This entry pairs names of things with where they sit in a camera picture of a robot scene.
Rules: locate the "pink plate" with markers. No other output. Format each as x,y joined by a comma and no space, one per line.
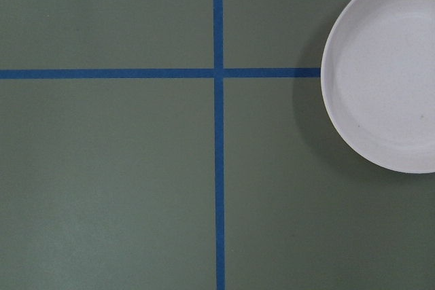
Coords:
377,82

